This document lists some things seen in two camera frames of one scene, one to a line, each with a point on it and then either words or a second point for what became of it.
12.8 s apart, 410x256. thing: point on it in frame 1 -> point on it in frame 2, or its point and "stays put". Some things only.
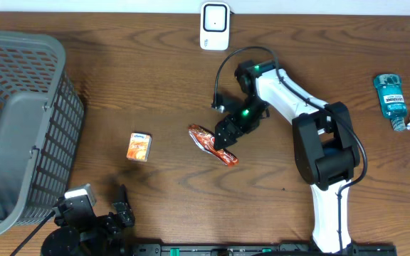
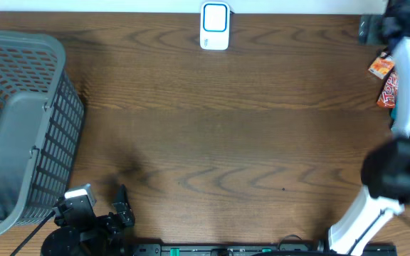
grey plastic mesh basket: [30, 117] stays put
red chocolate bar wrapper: [206, 139] -> [389, 96]
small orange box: [139, 146] -> [381, 67]
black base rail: [261, 249] stays put
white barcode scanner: [215, 25] stays put
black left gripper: [123, 213] stays put
